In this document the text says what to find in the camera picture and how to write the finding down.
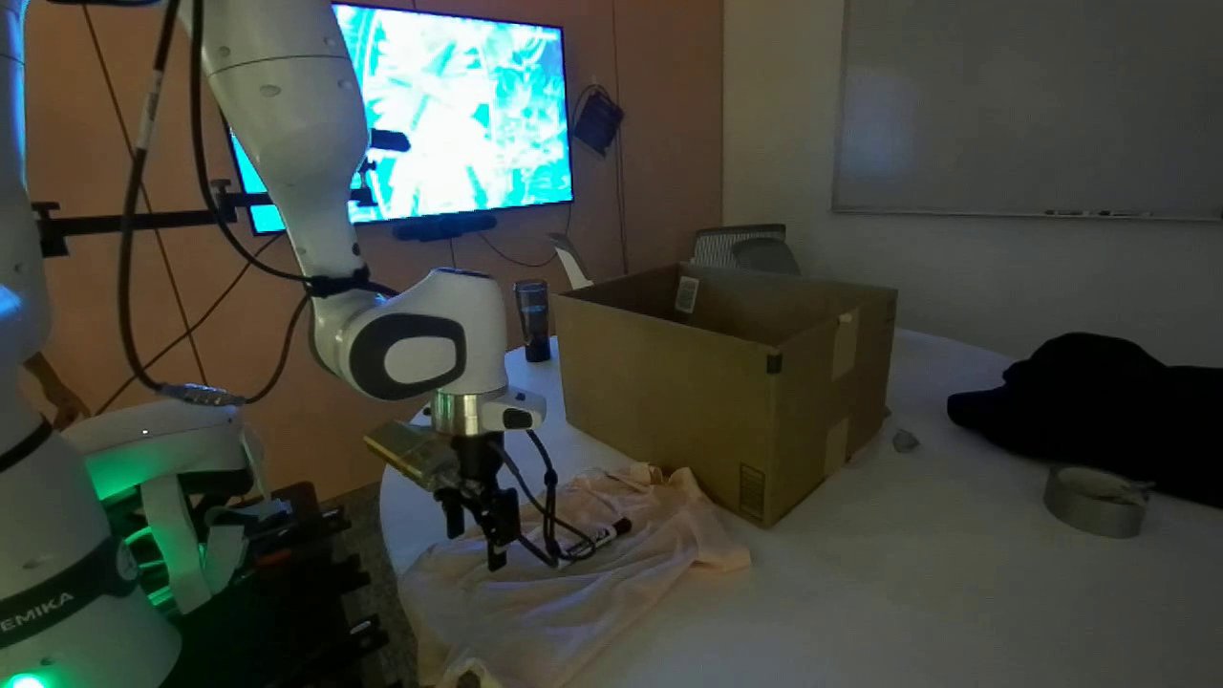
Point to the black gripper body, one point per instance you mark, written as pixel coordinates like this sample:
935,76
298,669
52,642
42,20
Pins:
474,466

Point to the cream cloth towel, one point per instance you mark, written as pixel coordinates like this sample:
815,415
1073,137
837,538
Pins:
573,614

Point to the black marker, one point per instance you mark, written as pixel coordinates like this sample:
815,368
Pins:
616,526

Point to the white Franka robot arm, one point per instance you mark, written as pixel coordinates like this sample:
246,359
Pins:
292,129

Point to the large cardboard box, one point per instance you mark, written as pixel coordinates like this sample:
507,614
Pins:
672,396

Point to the black upright remote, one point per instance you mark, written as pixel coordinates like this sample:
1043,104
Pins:
534,318

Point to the black robot mounting stand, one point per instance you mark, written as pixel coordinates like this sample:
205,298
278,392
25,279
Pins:
279,614

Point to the small grey crumpled object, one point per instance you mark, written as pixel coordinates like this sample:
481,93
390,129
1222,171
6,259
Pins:
902,441

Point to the black clamp mounting bar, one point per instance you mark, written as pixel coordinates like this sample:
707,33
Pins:
129,219

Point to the grey tape roll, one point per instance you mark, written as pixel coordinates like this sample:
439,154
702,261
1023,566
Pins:
1081,511

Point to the black cloth garment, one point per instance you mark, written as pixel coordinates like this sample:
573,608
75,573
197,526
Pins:
1095,406

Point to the yellow wrist camera block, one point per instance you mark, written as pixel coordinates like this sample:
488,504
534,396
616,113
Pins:
406,452

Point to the wall television screen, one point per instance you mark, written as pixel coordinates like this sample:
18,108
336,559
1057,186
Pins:
481,117

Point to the black wall-mounted device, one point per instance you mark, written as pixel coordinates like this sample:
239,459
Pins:
599,121

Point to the wall whiteboard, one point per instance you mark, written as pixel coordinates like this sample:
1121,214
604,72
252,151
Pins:
1016,102

